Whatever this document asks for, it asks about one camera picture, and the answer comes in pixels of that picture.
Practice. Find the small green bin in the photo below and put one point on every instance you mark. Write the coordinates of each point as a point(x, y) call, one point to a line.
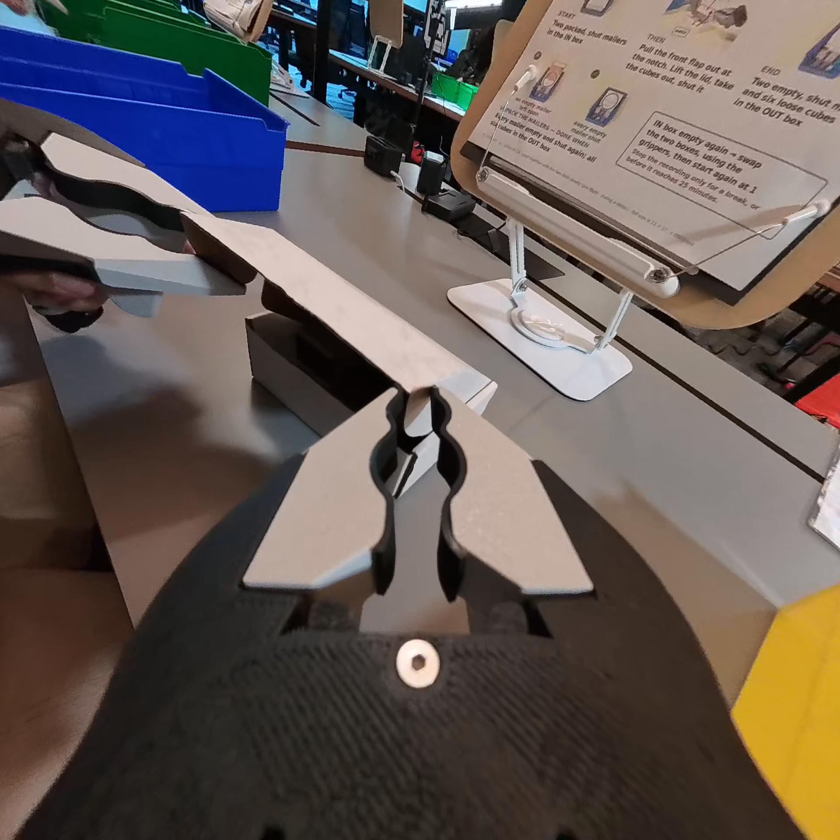
point(456, 88)

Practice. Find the black charger cube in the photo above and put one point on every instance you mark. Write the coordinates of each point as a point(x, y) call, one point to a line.
point(382, 156)

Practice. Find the white cardboard mailer box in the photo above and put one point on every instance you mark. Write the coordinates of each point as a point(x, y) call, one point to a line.
point(341, 308)

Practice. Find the black power adapter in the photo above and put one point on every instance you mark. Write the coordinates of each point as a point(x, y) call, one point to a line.
point(433, 174)

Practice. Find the grey desk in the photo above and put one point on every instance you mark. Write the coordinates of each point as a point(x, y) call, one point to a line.
point(623, 459)

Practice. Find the yellow plastic bin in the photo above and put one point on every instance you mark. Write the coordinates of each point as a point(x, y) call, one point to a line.
point(800, 722)

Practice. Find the blue plastic bin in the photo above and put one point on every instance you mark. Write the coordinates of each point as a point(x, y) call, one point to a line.
point(197, 151)

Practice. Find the printed instruction sheet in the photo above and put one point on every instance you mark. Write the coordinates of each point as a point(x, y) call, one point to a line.
point(689, 98)

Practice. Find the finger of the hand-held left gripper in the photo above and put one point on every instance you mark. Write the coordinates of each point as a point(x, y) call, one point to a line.
point(131, 262)
point(98, 167)

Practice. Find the person's left hand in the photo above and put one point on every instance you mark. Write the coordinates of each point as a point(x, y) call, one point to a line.
point(52, 292)

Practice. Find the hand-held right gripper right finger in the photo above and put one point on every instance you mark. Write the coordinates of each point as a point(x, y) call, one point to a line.
point(518, 525)

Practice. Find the green plastic bin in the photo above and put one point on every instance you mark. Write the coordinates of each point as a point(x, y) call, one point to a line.
point(197, 52)

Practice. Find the person's beige pants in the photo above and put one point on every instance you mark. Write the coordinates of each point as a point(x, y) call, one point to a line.
point(46, 623)

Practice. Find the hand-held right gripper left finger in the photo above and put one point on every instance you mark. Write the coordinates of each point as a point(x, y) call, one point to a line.
point(315, 525)

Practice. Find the laminated paper sheet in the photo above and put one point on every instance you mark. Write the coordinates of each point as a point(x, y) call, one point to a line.
point(830, 505)

